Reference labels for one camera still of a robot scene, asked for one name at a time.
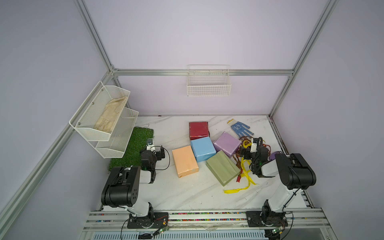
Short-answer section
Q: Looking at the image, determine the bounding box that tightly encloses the blue gift box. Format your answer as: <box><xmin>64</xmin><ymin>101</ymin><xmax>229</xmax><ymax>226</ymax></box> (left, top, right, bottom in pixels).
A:
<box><xmin>191</xmin><ymin>137</ymin><xmax>217</xmax><ymax>163</ymax></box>

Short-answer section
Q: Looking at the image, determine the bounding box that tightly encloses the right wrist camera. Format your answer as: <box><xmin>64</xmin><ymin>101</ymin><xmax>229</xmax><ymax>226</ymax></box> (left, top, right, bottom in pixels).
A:
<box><xmin>250</xmin><ymin>142</ymin><xmax>258</xmax><ymax>153</ymax></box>

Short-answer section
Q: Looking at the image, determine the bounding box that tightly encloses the brown ribbon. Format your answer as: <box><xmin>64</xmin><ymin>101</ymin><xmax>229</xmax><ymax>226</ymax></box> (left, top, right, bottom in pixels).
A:
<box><xmin>235</xmin><ymin>135</ymin><xmax>272</xmax><ymax>170</ymax></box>

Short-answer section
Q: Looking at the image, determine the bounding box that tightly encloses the red gift box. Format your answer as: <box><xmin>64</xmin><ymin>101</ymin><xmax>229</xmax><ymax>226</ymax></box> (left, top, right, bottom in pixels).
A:
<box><xmin>189</xmin><ymin>122</ymin><xmax>210</xmax><ymax>141</ymax></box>

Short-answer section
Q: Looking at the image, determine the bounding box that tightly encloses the aluminium front rail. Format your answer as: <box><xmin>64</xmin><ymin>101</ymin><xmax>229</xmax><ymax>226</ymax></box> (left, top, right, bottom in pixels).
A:
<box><xmin>80</xmin><ymin>208</ymin><xmax>337</xmax><ymax>240</ymax></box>

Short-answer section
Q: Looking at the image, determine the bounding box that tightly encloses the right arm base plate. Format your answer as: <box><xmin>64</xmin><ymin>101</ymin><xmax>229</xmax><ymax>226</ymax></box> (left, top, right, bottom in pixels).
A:
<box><xmin>246</xmin><ymin>211</ymin><xmax>289</xmax><ymax>227</ymax></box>

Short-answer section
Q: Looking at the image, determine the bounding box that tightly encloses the purple gift box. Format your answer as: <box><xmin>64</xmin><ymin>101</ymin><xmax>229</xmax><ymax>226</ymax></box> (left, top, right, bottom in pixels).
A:
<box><xmin>213</xmin><ymin>132</ymin><xmax>242</xmax><ymax>158</ymax></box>

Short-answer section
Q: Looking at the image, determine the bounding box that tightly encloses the beige cloth in basket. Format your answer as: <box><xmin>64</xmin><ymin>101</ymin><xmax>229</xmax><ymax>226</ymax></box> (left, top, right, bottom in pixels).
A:
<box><xmin>94</xmin><ymin>97</ymin><xmax>128</xmax><ymax>134</ymax></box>

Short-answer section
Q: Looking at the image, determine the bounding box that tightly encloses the white mesh shelf basket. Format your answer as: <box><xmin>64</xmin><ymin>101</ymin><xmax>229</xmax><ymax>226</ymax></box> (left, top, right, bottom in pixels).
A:
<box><xmin>69</xmin><ymin>82</ymin><xmax>131</xmax><ymax>142</ymax></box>
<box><xmin>94</xmin><ymin>108</ymin><xmax>139</xmax><ymax>159</ymax></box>

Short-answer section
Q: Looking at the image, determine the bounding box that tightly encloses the green artificial grass mat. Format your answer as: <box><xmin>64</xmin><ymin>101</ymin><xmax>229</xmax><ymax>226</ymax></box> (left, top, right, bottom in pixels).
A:
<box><xmin>108</xmin><ymin>127</ymin><xmax>154</xmax><ymax>172</ymax></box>

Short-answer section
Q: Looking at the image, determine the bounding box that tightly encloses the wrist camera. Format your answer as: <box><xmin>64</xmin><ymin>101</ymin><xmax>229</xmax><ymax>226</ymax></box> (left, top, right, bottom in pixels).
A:
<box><xmin>146</xmin><ymin>139</ymin><xmax>155</xmax><ymax>151</ymax></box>
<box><xmin>250</xmin><ymin>142</ymin><xmax>258</xmax><ymax>153</ymax></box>

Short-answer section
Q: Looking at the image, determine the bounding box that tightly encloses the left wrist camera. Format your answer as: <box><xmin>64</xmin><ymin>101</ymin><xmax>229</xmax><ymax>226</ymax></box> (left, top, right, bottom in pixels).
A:
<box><xmin>146</xmin><ymin>139</ymin><xmax>155</xmax><ymax>151</ymax></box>

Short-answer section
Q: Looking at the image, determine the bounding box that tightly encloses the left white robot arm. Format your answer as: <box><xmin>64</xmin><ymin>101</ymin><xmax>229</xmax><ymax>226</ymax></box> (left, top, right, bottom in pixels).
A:
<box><xmin>101</xmin><ymin>146</ymin><xmax>169</xmax><ymax>218</ymax></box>

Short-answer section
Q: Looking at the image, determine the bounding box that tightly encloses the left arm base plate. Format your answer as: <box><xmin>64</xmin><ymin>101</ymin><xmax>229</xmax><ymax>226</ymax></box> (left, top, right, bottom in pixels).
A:
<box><xmin>127</xmin><ymin>212</ymin><xmax>169</xmax><ymax>229</ymax></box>

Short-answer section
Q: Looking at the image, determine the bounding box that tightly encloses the upper white mesh shelf basket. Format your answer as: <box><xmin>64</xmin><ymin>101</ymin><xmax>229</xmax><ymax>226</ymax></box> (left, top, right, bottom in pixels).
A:
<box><xmin>69</xmin><ymin>82</ymin><xmax>131</xmax><ymax>142</ymax></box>

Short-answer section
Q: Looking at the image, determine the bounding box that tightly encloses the blue dotted work glove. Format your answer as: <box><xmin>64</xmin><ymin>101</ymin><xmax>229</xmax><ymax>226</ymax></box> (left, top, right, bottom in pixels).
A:
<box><xmin>227</xmin><ymin>119</ymin><xmax>254</xmax><ymax>138</ymax></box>

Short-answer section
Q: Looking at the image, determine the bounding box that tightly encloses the green gift box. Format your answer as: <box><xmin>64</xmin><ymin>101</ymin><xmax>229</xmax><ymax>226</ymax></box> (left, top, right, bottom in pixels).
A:
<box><xmin>206</xmin><ymin>151</ymin><xmax>240</xmax><ymax>187</ymax></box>

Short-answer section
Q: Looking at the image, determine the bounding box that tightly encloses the orange gift box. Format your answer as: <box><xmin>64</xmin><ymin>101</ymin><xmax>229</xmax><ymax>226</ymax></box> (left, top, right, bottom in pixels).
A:
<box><xmin>172</xmin><ymin>146</ymin><xmax>199</xmax><ymax>178</ymax></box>

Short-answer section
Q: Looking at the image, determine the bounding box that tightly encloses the purple pink-handled spatula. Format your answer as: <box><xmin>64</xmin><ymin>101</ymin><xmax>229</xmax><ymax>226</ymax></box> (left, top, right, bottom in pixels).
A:
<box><xmin>269</xmin><ymin>151</ymin><xmax>283</xmax><ymax>161</ymax></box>

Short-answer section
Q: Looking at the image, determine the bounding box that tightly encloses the white wire wall basket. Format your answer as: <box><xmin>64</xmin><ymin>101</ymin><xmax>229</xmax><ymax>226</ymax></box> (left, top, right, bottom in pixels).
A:
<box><xmin>187</xmin><ymin>65</ymin><xmax>232</xmax><ymax>97</ymax></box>

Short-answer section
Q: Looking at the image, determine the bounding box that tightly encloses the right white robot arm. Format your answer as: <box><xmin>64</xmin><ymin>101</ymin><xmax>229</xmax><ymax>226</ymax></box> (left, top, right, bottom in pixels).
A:
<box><xmin>240</xmin><ymin>137</ymin><xmax>317</xmax><ymax>228</ymax></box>

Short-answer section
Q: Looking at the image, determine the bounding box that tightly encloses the lower white mesh shelf basket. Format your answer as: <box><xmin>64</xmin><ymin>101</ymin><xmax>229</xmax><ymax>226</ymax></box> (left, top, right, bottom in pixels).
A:
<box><xmin>94</xmin><ymin>108</ymin><xmax>139</xmax><ymax>159</ymax></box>

